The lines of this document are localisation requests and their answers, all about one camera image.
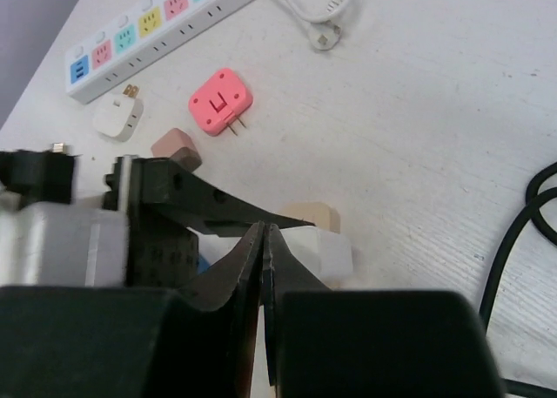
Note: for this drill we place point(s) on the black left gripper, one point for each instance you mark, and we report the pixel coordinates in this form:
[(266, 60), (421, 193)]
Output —
[(160, 200)]

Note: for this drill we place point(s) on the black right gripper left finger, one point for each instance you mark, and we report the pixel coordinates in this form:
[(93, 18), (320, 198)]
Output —
[(195, 341)]

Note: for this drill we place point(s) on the beige red power strip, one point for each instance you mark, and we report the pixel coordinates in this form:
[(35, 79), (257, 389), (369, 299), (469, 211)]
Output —
[(319, 213)]

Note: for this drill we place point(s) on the pink plug adapter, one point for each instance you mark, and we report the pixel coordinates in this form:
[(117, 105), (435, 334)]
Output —
[(220, 101)]

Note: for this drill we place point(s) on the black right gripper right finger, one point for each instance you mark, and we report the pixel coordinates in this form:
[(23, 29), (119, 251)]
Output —
[(381, 343)]

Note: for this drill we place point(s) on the small white plug adapter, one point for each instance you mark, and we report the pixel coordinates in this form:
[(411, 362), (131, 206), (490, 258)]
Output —
[(118, 114)]

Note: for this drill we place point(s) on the white usb charger plug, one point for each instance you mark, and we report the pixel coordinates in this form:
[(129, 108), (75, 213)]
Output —
[(325, 254)]

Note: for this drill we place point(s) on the blue cube socket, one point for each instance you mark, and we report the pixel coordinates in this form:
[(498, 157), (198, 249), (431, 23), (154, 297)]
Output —
[(203, 264)]

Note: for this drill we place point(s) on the white multicolour power strip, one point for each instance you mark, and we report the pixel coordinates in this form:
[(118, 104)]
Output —
[(140, 36)]

